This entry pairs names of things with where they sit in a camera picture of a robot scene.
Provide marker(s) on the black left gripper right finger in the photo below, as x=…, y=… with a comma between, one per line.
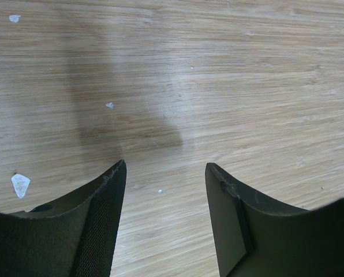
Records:
x=257, y=235

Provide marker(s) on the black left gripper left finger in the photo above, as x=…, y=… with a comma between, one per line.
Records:
x=73, y=235

